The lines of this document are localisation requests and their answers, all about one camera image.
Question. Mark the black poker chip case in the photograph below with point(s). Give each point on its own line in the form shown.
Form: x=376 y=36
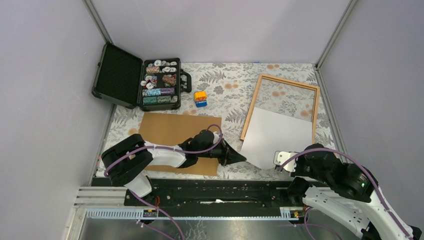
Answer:
x=121 y=77

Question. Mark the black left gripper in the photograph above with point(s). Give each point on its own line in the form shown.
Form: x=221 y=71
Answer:
x=228 y=155

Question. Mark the orange poker chip roll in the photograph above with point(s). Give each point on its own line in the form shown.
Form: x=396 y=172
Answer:
x=170 y=80

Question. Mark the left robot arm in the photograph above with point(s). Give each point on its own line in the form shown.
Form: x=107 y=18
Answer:
x=125 y=161

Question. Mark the green poker chip stack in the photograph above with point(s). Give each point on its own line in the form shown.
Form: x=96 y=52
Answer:
x=150 y=100

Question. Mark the purple poker chip stack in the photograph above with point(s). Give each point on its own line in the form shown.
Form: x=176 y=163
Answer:
x=167 y=91

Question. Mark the floral patterned table mat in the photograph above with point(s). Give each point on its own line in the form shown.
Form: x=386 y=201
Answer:
x=230 y=87

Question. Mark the brown cardboard backing board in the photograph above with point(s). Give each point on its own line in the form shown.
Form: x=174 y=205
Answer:
x=172 y=129

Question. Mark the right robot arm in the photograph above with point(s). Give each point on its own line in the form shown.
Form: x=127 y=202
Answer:
x=346 y=192

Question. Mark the cyan poker chip stack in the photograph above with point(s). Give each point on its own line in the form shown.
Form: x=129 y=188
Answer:
x=154 y=92

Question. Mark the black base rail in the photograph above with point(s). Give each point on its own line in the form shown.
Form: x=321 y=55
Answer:
x=218 y=199

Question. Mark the yellow and blue toy block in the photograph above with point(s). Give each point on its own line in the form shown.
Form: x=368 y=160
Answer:
x=200 y=99

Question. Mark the wooden picture frame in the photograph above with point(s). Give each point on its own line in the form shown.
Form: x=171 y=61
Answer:
x=315 y=108

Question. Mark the photo print of window plant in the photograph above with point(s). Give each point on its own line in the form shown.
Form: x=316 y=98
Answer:
x=269 y=132

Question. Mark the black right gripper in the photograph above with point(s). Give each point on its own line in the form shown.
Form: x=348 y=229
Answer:
x=296 y=171

